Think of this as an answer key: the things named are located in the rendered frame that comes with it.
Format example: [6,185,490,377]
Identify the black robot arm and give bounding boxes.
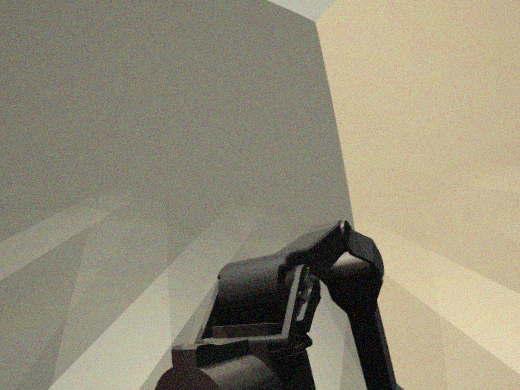
[155,220,404,390]

